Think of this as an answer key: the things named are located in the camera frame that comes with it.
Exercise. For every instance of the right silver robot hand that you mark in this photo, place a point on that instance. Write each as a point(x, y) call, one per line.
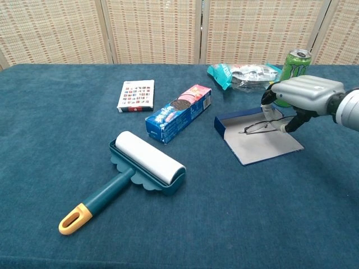
point(308, 89)

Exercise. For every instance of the thin-framed eyeglasses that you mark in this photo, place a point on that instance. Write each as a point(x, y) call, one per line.
point(258, 126)

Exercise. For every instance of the blue glasses case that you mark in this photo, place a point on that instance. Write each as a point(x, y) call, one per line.
point(261, 147)

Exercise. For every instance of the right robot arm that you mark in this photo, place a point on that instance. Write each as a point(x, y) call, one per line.
point(349, 109)

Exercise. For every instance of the green energy drink can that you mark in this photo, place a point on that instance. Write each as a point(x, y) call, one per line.
point(297, 65)

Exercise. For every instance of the woven folding screen panel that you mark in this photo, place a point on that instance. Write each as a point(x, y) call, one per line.
point(151, 30)
point(261, 28)
point(342, 30)
point(50, 30)

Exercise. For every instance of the teal snack bag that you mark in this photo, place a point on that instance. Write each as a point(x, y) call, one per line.
point(224, 74)

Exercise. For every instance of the blue cookie box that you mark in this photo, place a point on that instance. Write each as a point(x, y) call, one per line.
point(179, 115)

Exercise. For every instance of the white picture card box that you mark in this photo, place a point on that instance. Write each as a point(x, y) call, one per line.
point(137, 95)

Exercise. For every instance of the teal lint roller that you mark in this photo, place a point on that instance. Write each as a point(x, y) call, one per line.
point(148, 158)

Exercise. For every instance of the blue tablecloth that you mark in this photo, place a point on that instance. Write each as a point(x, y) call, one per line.
point(56, 140)

